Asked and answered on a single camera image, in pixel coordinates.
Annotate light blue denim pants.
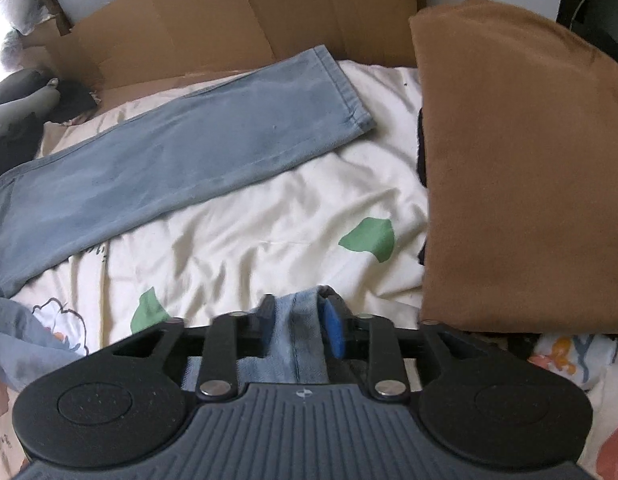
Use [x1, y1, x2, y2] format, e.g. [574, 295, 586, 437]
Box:
[0, 46, 375, 390]

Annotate white printed bed sheet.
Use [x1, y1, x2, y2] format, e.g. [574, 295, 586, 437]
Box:
[13, 62, 618, 479]

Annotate brown folded garment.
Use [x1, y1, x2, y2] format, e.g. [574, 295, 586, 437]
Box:
[410, 0, 618, 334]

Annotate black garment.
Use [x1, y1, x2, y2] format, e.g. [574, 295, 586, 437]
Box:
[0, 79, 97, 177]

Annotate brown cardboard box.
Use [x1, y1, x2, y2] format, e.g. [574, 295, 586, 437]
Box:
[22, 0, 426, 110]

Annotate grey plush toy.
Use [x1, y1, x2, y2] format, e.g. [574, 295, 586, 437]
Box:
[0, 68, 60, 139]

